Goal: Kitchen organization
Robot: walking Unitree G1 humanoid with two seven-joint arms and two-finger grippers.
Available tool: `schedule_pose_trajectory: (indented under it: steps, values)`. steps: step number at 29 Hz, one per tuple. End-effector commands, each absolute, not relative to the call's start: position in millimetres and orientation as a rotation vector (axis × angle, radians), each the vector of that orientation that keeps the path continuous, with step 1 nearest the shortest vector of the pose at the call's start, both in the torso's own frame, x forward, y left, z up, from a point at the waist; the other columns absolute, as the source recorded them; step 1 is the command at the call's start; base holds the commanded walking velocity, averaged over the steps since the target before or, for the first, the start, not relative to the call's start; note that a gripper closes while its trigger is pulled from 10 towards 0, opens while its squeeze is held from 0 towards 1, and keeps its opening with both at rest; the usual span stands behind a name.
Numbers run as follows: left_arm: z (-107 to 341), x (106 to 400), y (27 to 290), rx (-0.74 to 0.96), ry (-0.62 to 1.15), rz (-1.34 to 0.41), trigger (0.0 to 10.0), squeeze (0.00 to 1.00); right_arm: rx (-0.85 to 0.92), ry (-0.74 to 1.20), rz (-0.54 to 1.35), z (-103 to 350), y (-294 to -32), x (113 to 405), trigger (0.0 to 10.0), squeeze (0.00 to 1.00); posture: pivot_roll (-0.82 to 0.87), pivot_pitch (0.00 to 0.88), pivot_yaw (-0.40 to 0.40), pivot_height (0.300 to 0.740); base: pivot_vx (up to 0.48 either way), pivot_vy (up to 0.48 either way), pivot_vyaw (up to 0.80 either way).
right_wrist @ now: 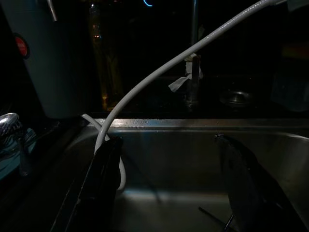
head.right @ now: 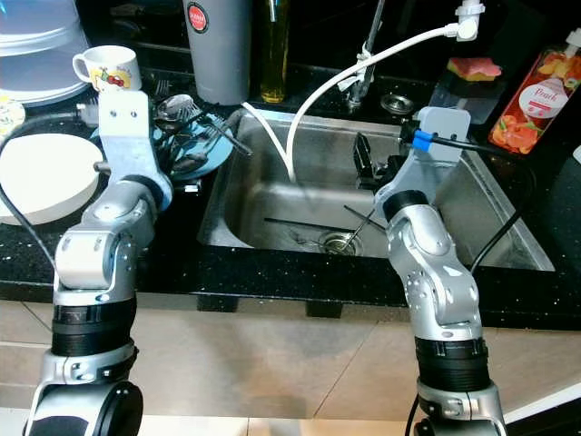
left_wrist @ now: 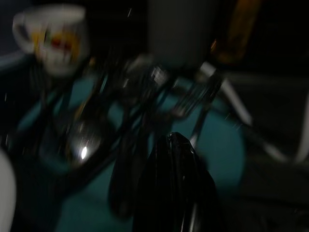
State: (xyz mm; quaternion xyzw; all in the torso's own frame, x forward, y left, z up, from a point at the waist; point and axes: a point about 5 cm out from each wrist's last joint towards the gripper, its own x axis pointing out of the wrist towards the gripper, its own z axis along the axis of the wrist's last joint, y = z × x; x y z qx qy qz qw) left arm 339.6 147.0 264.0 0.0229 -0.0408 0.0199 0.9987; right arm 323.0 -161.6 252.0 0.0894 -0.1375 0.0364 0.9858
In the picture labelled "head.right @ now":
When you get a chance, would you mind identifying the white faucet hose adapter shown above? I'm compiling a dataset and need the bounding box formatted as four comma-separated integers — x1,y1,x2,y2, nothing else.
454,0,484,42

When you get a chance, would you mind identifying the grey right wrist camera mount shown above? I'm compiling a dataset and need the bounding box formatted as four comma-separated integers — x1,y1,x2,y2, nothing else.
374,106,473,214

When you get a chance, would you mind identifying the white bowl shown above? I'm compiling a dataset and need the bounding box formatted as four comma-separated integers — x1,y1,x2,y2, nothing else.
0,134,103,226

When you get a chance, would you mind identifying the peach hand soap bottle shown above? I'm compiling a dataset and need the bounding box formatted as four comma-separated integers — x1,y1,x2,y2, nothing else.
488,32,581,155

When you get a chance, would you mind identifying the clear plastic sponge holder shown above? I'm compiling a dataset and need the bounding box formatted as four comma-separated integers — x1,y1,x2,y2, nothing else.
428,71,500,124

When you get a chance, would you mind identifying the stainless steel kitchen sink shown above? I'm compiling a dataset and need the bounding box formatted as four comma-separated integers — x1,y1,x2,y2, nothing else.
198,109,555,273

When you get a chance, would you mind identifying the pink and yellow sponge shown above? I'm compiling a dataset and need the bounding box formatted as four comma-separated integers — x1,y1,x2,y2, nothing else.
447,56,503,83

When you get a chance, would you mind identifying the translucent white plastic food cover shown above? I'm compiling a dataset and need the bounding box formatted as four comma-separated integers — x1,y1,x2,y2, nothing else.
0,0,90,108

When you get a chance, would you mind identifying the white tie strip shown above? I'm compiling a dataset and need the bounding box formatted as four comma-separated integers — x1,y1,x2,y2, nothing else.
345,50,373,90

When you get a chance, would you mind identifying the black chopstick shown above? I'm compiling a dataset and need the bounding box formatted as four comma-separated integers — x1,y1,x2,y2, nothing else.
343,205,389,233
352,202,382,244
263,218,325,228

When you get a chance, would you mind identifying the olive oil glass bottle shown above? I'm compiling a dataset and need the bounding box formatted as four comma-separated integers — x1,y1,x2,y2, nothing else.
259,0,290,104

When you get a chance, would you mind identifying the white cartoon print mug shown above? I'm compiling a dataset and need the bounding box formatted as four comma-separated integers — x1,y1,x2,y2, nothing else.
73,45,143,105

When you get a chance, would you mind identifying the light blue plate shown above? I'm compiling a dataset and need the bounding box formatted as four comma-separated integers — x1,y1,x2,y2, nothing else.
95,109,231,183

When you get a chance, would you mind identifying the metal sink drain strainer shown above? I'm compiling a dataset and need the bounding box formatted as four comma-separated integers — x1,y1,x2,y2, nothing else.
318,230,359,255

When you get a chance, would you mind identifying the floral print plate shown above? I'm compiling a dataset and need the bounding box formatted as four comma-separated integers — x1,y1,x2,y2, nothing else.
0,91,26,142

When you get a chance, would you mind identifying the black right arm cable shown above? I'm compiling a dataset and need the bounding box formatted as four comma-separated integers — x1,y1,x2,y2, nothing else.
399,127,538,273

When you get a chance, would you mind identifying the white flexible hose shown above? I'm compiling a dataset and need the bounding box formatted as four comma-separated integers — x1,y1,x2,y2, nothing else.
241,25,459,181

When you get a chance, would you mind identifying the chrome kitchen faucet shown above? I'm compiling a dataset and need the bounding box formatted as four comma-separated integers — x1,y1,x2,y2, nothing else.
347,0,387,105

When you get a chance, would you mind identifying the round metal sink hole cap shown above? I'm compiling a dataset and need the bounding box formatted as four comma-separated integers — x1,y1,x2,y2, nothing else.
379,93,417,116

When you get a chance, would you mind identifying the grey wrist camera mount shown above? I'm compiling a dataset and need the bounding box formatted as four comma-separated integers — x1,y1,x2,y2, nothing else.
374,106,473,214
98,89,173,205

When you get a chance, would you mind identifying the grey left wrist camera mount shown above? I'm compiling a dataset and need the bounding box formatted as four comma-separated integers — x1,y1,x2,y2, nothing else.
98,89,173,205

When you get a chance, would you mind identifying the grey cylindrical canister red badge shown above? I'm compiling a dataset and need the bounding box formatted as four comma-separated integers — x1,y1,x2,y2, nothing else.
184,0,253,105

